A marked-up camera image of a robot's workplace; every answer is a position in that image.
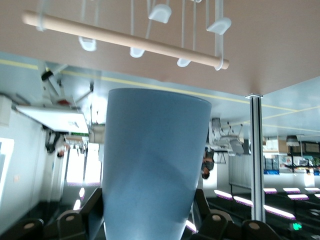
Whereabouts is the white flat board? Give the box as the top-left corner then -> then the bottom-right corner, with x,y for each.
15,104 -> 91,136

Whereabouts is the green exit sign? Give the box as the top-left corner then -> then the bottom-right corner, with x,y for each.
289,221 -> 304,233

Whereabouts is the blue plastic cup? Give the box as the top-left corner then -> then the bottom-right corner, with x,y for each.
101,87 -> 213,240

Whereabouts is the storage shelf with boxes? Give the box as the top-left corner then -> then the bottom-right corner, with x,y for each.
262,135 -> 320,176

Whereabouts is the grey office chair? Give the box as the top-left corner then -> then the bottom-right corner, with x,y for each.
211,118 -> 245,158

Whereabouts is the aluminium frame post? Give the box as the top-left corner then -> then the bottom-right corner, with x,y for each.
244,92 -> 266,224

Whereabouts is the person in dark striped shirt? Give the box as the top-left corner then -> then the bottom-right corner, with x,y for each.
200,146 -> 216,181

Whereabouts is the white wire rack, wooden bar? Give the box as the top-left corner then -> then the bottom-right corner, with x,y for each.
21,0 -> 233,72

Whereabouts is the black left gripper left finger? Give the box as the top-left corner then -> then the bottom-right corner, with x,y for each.
0,187 -> 105,240

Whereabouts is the rectangular ceiling light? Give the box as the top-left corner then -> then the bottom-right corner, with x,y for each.
282,187 -> 302,195
263,204 -> 297,221
213,189 -> 234,202

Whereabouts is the person in white shirt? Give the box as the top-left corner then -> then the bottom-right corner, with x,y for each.
45,130 -> 71,159

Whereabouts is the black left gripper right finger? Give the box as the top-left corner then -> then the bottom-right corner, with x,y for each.
184,188 -> 284,240

